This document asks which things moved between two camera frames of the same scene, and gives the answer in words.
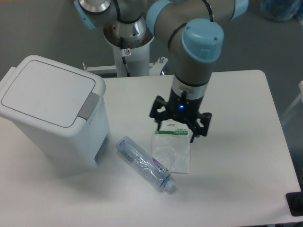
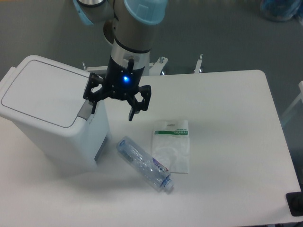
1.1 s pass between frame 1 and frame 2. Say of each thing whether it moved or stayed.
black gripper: moved
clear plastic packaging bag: stayed
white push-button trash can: stayed
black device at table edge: stayed
